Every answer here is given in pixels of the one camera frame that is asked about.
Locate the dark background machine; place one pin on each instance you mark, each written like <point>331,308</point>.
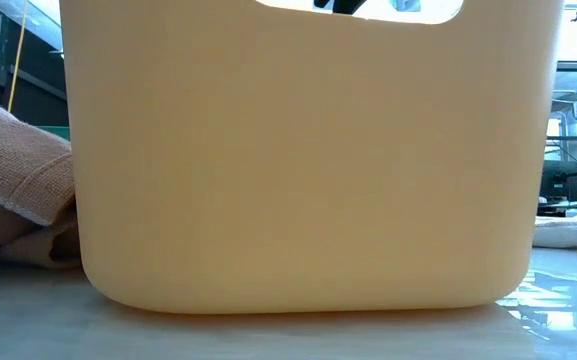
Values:
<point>573,187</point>

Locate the pink-brown folded cloth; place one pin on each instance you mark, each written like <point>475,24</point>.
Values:
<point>13,165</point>

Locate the teal green plastic bin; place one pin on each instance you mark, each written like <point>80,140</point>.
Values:
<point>55,132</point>

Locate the white striped cloth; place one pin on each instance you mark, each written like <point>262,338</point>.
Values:
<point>568,232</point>

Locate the yellow plastic bin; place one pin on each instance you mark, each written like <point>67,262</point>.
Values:
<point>298,165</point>

